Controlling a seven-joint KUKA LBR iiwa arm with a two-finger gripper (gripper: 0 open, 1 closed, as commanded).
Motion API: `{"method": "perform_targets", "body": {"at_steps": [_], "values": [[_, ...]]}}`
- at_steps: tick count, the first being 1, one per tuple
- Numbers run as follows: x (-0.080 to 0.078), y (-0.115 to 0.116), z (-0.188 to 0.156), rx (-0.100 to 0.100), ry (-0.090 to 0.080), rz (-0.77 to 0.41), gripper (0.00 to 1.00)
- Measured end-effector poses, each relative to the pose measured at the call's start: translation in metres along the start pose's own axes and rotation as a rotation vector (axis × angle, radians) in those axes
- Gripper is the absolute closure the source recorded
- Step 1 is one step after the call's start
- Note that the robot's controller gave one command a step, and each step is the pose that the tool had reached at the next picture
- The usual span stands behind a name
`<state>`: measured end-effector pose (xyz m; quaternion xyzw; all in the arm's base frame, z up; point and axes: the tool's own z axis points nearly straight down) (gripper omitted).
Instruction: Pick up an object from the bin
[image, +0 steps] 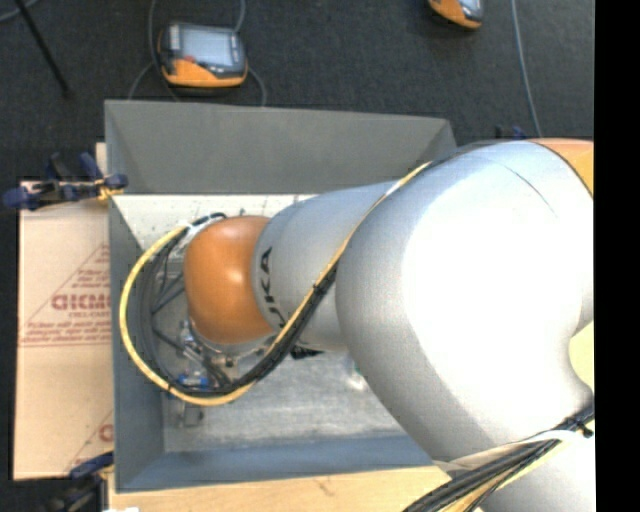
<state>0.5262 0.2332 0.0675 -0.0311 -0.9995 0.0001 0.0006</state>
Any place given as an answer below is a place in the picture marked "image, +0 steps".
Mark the grey metal bin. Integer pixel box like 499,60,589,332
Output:
103,99,459,494

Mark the brown cardboard board red print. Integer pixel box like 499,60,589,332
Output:
12,177,117,482

